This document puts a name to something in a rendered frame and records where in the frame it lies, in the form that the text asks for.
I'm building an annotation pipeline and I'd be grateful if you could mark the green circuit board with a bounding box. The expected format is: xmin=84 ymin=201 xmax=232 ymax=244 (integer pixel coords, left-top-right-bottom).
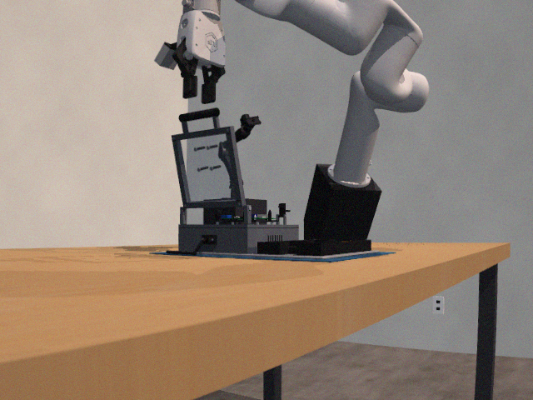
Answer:
xmin=222 ymin=214 xmax=268 ymax=219

